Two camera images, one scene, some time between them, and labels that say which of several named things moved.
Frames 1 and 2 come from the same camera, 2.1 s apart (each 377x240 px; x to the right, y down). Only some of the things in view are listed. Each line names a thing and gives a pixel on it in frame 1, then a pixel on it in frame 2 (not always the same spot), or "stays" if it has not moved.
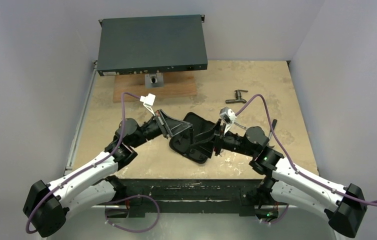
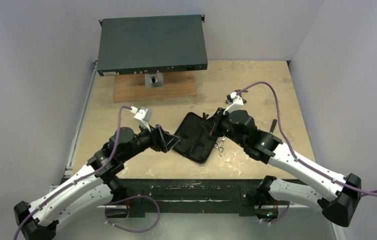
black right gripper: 219,138 → 217,120
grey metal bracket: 154,80 stays
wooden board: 174,86 stays
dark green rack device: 135,45 stays
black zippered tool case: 183,144 stays
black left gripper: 169,126 → 169,140
